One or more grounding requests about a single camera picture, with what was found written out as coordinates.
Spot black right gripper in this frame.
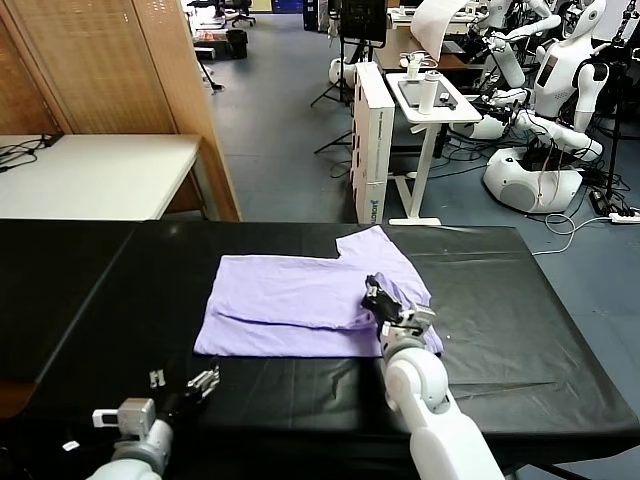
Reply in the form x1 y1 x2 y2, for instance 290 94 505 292
360 273 404 326

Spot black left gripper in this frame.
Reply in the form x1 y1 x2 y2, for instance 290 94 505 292
148 366 222 422

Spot light purple t-shirt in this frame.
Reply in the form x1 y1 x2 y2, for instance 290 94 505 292
193 224 445 359

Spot round white robot base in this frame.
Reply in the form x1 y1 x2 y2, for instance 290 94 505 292
327 57 359 86

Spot large black table cover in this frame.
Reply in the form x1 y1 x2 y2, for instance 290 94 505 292
19 219 640 469

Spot tall white cardboard box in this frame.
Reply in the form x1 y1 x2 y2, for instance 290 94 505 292
349 62 396 225

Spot black monitor stand legs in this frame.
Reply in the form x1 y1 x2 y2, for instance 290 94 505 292
313 127 356 181

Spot white standing desk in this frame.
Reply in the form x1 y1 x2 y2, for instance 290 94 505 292
384 72 484 226

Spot grey tablet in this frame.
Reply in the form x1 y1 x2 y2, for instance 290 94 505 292
397 78 426 109

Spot white thermos bottle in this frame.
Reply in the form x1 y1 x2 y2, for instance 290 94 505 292
418 70 441 115

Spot black tripod stand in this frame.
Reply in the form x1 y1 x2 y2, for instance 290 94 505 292
309 29 354 109

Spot white rectangular table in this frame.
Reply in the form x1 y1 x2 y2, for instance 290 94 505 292
0 134 207 222

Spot small white desk gadget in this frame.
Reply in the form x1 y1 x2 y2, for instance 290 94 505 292
399 49 441 79

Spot brown wooden desk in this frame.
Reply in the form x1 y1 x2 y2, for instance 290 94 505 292
374 42 484 76

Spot black monitor screen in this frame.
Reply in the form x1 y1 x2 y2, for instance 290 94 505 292
339 0 389 51

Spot large curved white sheet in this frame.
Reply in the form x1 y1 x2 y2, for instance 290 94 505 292
410 0 469 64

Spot white humanoid robot with base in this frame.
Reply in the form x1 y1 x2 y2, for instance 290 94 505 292
482 0 611 215

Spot dark grey cabinet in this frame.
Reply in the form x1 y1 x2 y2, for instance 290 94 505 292
302 0 331 31

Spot black trash bin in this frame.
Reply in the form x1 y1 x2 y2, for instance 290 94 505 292
225 29 250 61

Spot tall black tripod pole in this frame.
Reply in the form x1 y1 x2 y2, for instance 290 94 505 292
597 44 634 201

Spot black office chair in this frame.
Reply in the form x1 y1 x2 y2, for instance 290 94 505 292
219 0 257 29

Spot wooden folding screen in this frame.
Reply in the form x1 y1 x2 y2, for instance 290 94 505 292
0 0 244 222

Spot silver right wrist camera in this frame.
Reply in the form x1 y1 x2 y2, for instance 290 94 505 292
380 305 437 346

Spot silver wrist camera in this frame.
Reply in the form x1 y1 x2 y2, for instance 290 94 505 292
380 305 437 346
92 398 156 441

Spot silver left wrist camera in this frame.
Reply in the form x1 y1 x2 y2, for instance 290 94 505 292
92 398 156 441

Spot white floor cable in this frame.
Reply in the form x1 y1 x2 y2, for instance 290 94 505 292
532 212 614 257

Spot black cables bundle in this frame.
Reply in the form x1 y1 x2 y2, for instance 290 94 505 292
0 134 51 174

